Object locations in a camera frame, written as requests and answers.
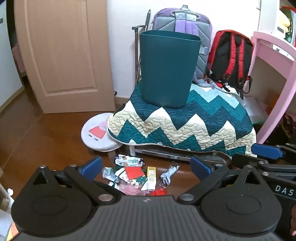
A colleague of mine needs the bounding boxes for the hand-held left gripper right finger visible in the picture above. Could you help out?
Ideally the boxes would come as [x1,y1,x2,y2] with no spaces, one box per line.
[177,156,265,205]

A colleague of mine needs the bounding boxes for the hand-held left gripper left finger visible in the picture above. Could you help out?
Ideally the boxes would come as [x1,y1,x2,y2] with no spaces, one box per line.
[32,156,116,205]

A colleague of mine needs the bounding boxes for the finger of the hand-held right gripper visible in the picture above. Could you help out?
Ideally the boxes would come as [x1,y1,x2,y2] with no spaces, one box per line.
[232,153,296,173]
[252,143,296,163]

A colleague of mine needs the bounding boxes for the silver wrapper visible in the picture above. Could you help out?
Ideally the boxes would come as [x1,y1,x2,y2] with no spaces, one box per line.
[102,167,121,181]

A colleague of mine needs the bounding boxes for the clear plastic wrapper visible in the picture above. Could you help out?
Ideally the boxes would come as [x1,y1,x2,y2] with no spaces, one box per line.
[157,162,180,187]

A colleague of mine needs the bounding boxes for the blue white snack wrapper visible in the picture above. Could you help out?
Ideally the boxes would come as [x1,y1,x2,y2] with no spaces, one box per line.
[115,155,144,167]

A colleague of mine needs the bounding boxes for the small yellow box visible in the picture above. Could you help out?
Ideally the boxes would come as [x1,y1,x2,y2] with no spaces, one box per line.
[147,166,157,191]

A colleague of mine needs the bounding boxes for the teal plastic bin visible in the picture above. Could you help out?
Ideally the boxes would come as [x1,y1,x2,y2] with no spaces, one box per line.
[139,30,201,109]

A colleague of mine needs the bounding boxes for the person's right hand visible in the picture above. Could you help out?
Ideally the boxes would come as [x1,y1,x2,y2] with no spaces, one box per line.
[289,206,296,237]

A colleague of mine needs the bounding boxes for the round white cushion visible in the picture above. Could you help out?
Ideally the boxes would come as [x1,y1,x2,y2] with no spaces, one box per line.
[80,113,121,153]

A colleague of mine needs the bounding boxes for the dark patterned bag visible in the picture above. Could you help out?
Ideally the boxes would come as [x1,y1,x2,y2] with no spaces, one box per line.
[276,113,296,146]

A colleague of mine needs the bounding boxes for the zigzag quilted blanket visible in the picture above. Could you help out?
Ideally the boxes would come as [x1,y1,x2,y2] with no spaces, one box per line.
[106,80,257,158]

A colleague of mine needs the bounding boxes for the white paper sheets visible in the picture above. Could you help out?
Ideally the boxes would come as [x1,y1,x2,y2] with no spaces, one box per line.
[243,97,271,124]

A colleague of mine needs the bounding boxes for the pink desk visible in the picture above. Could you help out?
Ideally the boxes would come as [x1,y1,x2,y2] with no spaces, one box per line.
[251,31,296,144]

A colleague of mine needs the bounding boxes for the red black backpack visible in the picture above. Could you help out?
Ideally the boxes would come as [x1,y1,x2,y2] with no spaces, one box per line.
[206,30,254,94]

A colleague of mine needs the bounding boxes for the wooden door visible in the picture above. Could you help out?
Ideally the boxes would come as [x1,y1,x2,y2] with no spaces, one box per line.
[14,0,116,114]

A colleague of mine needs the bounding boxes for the white desk shelf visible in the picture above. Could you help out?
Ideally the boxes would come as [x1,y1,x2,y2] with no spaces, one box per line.
[272,0,296,58]

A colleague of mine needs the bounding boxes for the yellow plush toy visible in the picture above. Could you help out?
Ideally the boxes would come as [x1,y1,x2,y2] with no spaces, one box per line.
[279,9,292,28]

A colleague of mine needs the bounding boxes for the purple grey backpack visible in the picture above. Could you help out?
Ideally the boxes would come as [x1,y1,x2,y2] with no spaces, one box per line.
[151,5,213,85]

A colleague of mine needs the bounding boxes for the metal stool frame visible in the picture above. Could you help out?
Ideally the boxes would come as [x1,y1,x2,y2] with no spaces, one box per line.
[129,145,232,162]

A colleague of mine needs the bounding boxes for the grey trolley handle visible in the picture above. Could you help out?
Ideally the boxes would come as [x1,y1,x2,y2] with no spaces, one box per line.
[132,25,145,84]

